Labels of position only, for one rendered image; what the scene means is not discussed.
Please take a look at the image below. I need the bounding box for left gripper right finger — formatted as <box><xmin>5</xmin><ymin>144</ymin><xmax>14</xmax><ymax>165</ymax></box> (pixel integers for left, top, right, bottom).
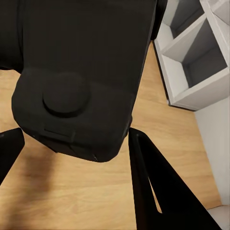
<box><xmin>128</xmin><ymin>127</ymin><xmax>222</xmax><ymax>230</ymax></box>

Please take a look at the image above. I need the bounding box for digital camera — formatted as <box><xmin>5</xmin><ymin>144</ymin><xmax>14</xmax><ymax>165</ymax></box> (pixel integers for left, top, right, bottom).
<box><xmin>0</xmin><ymin>0</ymin><xmax>168</xmax><ymax>162</ymax></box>

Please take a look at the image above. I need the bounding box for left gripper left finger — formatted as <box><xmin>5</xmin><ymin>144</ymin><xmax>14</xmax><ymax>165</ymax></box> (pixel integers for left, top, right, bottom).
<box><xmin>0</xmin><ymin>127</ymin><xmax>25</xmax><ymax>185</ymax></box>

